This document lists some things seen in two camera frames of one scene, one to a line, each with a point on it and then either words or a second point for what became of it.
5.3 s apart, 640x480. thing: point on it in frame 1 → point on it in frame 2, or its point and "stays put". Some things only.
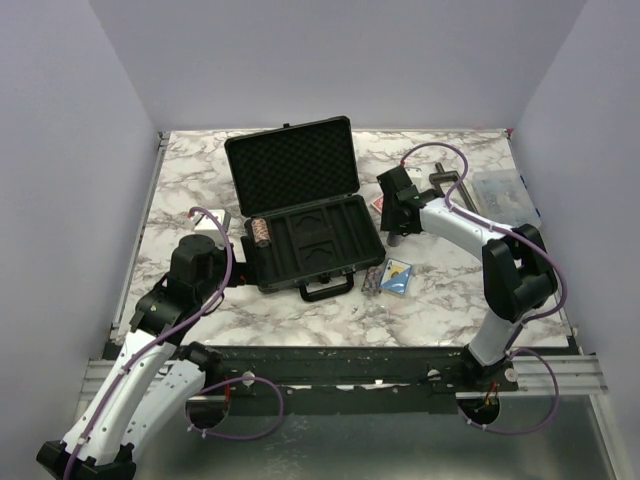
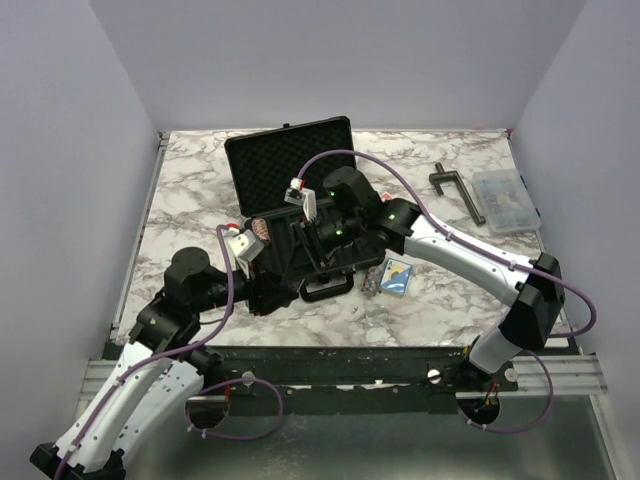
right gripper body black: (390, 221) → (327, 237)
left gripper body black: (243, 273) → (258, 293)
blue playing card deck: (396, 277) stays put
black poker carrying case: (301, 179) stays put
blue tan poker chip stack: (372, 280) stays put
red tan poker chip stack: (261, 232) stays put
